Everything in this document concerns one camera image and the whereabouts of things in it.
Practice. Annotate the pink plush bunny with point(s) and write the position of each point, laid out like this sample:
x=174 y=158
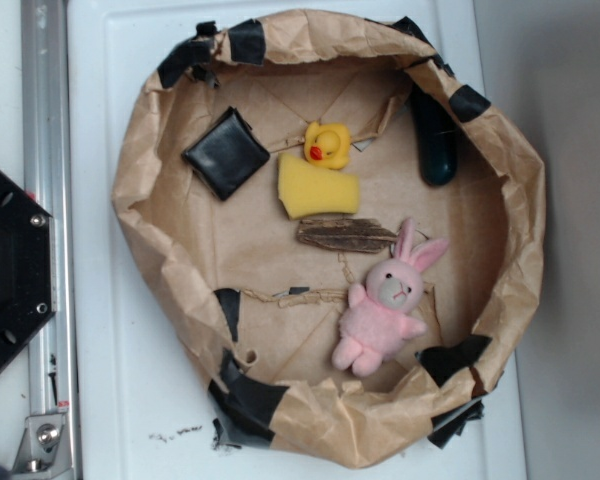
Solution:
x=378 y=322

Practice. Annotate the yellow sponge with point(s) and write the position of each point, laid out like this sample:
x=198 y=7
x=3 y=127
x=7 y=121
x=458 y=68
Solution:
x=307 y=190

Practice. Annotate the brown wood bark piece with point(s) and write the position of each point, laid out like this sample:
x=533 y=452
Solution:
x=345 y=234

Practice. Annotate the brown paper bag bin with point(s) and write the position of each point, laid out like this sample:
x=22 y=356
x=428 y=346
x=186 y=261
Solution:
x=257 y=310

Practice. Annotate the yellow rubber duck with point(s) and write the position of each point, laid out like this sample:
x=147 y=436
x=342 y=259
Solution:
x=327 y=145

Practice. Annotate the black square pouch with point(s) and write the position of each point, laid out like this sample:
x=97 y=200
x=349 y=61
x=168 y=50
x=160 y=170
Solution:
x=227 y=155

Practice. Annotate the dark green cylindrical object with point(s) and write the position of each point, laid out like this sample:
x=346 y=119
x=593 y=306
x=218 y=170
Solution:
x=436 y=138

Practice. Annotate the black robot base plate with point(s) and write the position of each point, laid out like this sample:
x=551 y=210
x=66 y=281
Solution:
x=25 y=269

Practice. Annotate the metal corner bracket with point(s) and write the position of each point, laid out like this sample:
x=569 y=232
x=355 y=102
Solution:
x=44 y=451

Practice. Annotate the aluminium rail frame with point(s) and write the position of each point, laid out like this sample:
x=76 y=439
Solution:
x=53 y=378

